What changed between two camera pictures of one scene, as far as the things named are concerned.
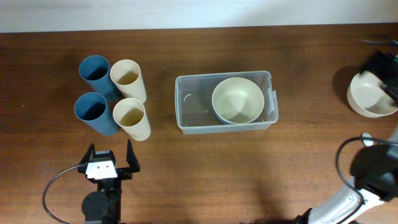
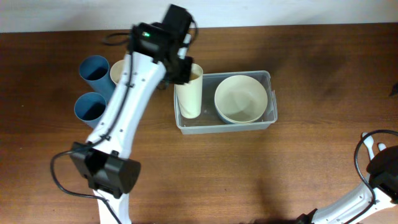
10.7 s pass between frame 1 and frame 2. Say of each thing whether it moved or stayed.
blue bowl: moved
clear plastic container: stayed
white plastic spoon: stayed
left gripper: moved
